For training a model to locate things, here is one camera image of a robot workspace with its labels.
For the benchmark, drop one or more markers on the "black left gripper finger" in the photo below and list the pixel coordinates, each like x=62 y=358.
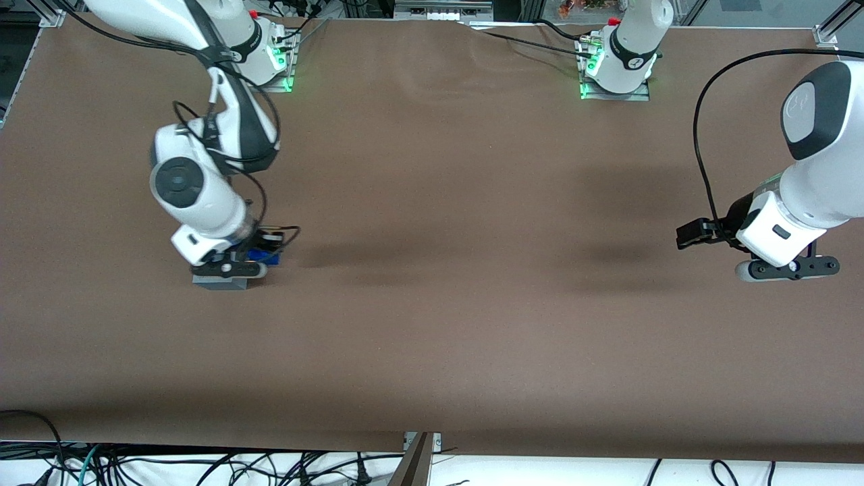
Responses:
x=692 y=233
x=719 y=228

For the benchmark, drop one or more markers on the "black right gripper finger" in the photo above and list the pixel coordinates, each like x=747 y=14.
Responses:
x=272 y=240
x=240 y=255

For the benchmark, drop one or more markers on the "blue plastic part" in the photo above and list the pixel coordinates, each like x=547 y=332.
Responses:
x=262 y=256

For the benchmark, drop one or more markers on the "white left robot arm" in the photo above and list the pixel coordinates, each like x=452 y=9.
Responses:
x=823 y=175

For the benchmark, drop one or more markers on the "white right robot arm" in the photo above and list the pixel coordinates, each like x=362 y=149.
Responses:
x=196 y=192

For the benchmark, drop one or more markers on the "gray cube base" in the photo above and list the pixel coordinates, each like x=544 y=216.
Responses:
x=219 y=284

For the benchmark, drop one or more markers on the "brown table cover sheet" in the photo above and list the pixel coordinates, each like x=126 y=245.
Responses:
x=472 y=324

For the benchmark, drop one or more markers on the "white power strip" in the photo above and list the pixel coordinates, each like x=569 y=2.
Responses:
x=442 y=11

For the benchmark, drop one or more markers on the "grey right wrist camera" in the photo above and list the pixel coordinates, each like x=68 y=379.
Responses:
x=229 y=269

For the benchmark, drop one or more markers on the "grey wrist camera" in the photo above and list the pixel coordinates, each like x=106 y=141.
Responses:
x=790 y=268
x=229 y=269

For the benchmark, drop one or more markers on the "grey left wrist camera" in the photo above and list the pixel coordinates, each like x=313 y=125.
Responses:
x=790 y=268

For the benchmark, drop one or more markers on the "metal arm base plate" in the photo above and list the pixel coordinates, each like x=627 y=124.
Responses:
x=282 y=81
x=634 y=96

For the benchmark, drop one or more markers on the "metal corner bracket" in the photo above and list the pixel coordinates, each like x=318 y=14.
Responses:
x=825 y=35
x=52 y=17

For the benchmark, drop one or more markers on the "aluminium table frame rail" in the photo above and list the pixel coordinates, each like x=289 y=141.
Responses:
x=17 y=74

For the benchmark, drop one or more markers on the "small metal bracket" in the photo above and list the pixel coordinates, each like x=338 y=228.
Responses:
x=437 y=440

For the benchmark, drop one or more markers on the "aluminium profile post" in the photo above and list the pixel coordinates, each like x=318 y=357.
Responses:
x=413 y=466

